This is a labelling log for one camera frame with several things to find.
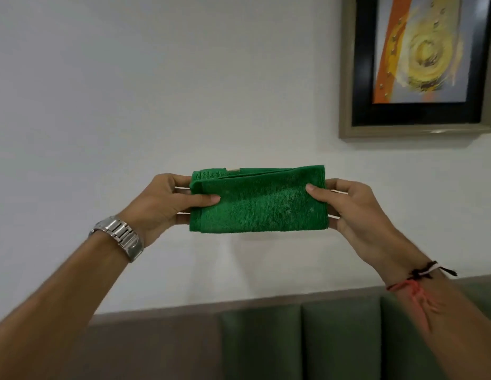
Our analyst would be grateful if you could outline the person's left hand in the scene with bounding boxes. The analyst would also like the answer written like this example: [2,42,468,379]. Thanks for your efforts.
[117,173,221,248]

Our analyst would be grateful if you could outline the person's right hand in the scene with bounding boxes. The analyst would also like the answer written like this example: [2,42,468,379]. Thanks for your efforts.
[306,178,431,286]

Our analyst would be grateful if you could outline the green microfiber cloth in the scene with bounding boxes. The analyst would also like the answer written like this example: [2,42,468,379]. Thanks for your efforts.
[189,165,330,234]

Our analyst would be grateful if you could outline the person's left forearm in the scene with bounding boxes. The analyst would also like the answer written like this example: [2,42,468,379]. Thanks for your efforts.
[0,232,131,380]

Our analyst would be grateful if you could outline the person's right forearm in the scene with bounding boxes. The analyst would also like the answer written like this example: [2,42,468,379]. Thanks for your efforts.
[387,269,491,380]

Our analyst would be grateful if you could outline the silver metal wristwatch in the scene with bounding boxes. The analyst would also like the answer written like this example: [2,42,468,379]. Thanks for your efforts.
[89,216,145,263]

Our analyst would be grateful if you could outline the green padded bench backrest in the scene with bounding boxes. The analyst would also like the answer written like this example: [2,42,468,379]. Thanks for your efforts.
[63,274,491,380]

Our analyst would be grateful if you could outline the framed abstract painting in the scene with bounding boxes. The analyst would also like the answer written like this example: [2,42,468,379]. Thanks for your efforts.
[339,0,491,140]

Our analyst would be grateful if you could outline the red thread bracelet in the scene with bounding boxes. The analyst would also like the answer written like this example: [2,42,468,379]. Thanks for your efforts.
[386,278,438,313]

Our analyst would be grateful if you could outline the black and white thread bracelet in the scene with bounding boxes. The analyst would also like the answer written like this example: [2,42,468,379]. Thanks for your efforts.
[408,260,458,280]

